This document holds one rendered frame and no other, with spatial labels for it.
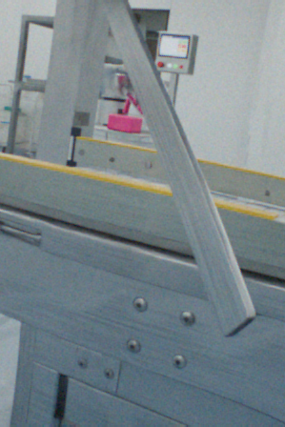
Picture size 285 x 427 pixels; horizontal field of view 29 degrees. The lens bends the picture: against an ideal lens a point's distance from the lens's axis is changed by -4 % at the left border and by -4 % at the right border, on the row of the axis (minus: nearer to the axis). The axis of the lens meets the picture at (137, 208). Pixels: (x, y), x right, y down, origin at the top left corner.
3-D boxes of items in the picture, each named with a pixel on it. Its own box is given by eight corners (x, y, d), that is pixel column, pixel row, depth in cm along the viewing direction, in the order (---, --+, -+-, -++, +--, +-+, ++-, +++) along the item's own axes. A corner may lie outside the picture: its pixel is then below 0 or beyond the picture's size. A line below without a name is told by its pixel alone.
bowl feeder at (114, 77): (71, 121, 336) (79, 61, 329) (105, 123, 366) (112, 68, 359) (137, 132, 311) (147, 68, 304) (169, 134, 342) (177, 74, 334)
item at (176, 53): (143, 131, 335) (157, 30, 323) (152, 132, 344) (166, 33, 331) (176, 137, 323) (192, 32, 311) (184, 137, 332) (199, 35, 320)
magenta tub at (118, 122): (105, 129, 307) (108, 113, 305) (117, 129, 317) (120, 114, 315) (130, 132, 299) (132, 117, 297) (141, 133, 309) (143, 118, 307)
